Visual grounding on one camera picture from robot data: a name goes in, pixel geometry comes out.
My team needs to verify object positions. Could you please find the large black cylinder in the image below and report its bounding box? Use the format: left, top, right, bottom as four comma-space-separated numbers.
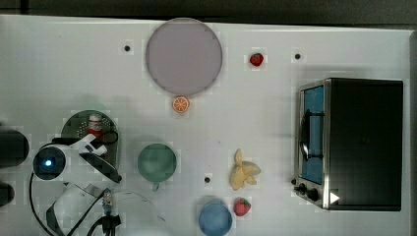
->
0, 129, 30, 168

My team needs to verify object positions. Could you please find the peeled banana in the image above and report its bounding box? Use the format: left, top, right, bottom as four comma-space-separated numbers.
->
230, 148, 262, 191

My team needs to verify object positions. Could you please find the red strawberry near plate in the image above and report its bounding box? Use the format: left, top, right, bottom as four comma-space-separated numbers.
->
250, 53, 264, 67

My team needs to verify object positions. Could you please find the blue bowl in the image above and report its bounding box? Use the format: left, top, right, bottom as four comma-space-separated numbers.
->
198, 196, 233, 236

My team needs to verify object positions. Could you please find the grey round plate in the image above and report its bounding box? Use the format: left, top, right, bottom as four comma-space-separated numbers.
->
146, 18, 222, 95

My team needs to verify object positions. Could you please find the black toaster oven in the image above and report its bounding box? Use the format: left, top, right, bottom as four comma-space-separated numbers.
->
291, 78, 403, 211

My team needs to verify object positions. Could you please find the red ketchup bottle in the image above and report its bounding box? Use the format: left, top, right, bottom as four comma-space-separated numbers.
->
87, 113, 103, 141

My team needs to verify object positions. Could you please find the small black cylinder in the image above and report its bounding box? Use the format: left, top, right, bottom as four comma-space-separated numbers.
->
0, 182, 15, 207

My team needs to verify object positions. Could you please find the orange slice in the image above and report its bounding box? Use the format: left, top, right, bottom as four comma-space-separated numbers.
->
172, 96, 190, 113

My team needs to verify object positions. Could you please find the red strawberry near bowl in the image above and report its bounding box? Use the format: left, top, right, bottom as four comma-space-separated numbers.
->
234, 198, 252, 216

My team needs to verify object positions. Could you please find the green oval strainer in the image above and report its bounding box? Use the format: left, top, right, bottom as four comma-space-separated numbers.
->
61, 110, 119, 168

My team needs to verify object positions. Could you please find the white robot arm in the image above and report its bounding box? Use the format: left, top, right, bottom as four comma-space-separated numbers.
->
31, 134, 173, 236

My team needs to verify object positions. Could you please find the green mug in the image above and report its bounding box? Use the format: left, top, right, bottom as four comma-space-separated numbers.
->
137, 144, 177, 192

